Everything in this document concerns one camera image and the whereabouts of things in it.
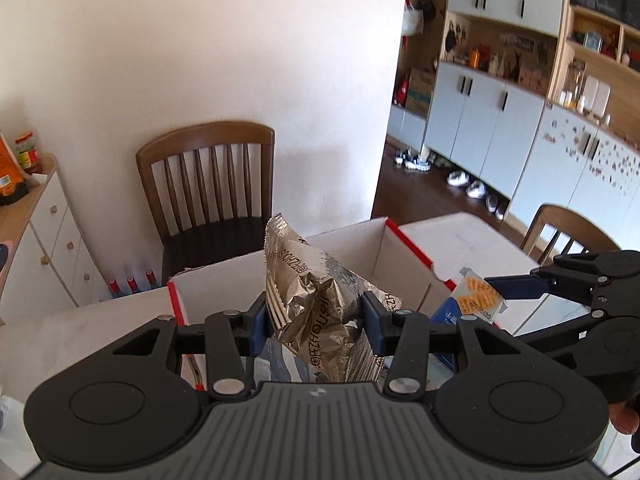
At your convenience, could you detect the silver foil snack packet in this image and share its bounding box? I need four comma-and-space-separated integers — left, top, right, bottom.
263, 214, 403, 386

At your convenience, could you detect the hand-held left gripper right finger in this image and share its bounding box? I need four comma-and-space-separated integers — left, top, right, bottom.
361, 291, 518, 401

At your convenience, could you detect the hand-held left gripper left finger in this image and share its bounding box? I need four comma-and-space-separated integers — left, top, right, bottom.
111, 292, 269, 401

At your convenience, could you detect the white hanging bag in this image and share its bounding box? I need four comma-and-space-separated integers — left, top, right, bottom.
402, 0, 426, 37

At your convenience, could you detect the orange snack bag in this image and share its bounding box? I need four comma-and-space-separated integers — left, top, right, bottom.
0, 132, 31, 206

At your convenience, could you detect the blue cracker packet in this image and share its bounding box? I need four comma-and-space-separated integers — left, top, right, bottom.
430, 266, 508, 376

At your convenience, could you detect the brown wooden chair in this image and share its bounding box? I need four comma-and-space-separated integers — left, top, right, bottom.
520, 204, 623, 266
136, 121, 276, 286

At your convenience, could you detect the red cardboard box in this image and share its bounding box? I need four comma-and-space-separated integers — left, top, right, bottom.
166, 216, 507, 393

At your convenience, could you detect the person's right hand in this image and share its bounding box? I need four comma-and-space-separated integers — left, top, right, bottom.
609, 400, 640, 433

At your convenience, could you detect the white wooden sideboard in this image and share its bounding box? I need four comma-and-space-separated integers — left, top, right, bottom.
0, 155, 108, 326

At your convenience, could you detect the white table desktop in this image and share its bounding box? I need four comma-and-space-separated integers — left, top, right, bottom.
0, 212, 640, 480

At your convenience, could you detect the red lidded jar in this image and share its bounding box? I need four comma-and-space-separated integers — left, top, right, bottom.
14, 131, 43, 175

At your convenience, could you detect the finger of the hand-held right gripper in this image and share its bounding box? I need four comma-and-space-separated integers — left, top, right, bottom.
485, 250, 640, 306
510, 309, 610, 357

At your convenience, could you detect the brown cardboard box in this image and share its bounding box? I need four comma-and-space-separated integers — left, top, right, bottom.
405, 67, 436, 116

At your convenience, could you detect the grey wooden wall cabinet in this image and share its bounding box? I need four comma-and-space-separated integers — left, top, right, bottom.
387, 0, 640, 261

